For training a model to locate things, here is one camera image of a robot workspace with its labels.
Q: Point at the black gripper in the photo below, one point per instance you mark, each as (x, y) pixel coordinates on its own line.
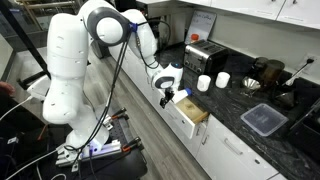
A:
(168, 93)

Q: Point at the white drawer with wooden interior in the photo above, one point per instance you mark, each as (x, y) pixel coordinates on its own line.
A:
(186, 120)

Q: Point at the white ceramic mug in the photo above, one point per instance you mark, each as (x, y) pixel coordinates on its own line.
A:
(222, 80)
(203, 83)

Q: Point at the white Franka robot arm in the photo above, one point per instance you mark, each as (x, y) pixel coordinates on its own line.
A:
(66, 50)

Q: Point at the operator bare hand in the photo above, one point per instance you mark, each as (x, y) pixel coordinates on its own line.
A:
(6, 88)

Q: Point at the stainless steel black toaster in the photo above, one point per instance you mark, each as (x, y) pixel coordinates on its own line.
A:
(205, 56)

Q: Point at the creamer jar with orange lid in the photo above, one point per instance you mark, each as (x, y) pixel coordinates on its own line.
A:
(195, 37)

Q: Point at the white base cabinet unit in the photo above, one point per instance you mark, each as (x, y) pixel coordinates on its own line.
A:
(220, 160)

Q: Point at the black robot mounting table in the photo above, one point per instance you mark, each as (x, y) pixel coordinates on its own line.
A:
(110, 163)

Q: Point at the handwritten whiteboard sign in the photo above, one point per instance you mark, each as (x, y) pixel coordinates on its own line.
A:
(201, 25)

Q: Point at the shiny metal funnel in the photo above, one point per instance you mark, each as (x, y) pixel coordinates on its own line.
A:
(250, 83)

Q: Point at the black steel coffee brewer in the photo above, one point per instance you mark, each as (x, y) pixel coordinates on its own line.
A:
(163, 13)

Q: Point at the dark metal strainer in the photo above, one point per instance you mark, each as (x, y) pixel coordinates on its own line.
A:
(285, 98)

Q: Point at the white upper cabinet row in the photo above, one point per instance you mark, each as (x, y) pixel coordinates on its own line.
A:
(250, 8)

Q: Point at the white plastic device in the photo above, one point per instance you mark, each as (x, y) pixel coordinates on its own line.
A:
(37, 88)

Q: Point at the wooden rack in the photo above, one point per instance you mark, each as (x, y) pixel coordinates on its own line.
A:
(46, 6)

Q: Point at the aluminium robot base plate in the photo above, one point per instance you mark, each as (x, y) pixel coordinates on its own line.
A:
(100, 150)

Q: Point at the black metal post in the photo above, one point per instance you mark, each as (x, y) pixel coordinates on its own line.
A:
(23, 36)

